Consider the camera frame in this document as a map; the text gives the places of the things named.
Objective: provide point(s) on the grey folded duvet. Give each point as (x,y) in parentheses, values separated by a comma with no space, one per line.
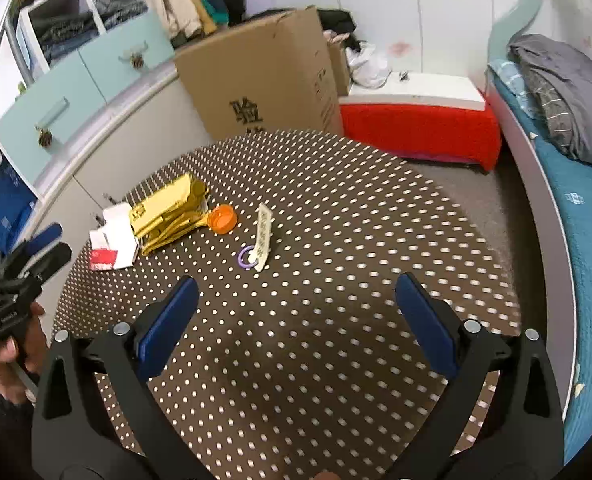
(560,79)

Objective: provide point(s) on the white plastic bag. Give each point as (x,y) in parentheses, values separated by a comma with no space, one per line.
(368,67)

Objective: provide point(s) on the left teal drawer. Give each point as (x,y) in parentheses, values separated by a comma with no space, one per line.
(47,115)

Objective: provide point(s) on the person's left hand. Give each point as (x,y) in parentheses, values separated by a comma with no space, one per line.
(35,348)

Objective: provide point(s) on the teal quilted bed mattress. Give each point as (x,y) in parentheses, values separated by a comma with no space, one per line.
(560,196)

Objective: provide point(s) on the teal drawer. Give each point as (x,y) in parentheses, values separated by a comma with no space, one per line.
(47,115)
(125,53)

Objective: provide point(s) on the teal bunk bed frame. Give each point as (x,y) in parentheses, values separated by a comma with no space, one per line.
(568,21)

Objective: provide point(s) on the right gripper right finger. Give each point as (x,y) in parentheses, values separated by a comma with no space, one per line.
(432,322)

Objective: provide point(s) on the red white medicine box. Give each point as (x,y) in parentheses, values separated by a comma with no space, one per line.
(113,245)

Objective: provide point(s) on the purple cubby shelf unit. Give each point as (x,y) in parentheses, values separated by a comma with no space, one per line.
(48,30)

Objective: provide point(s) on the white pill blister strip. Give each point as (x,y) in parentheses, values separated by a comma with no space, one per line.
(261,250)

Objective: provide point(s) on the right teal drawer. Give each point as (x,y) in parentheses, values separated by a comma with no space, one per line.
(125,53)

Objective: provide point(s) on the brown polka-dot round table cover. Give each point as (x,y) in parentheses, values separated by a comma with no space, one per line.
(307,365)

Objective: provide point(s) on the large cardboard box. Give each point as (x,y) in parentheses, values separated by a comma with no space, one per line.
(269,74)

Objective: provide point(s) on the yellow paper bag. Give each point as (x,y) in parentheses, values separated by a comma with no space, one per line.
(170,213)

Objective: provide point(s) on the blue shopping bag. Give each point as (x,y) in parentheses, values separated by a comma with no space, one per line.
(16,206)

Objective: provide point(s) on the red storage bench white top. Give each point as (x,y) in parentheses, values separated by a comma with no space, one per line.
(425,117)

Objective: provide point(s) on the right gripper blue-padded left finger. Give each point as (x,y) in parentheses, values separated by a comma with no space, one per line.
(161,325)

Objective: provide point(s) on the orange bottle cap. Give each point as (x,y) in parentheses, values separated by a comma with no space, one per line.
(222,219)

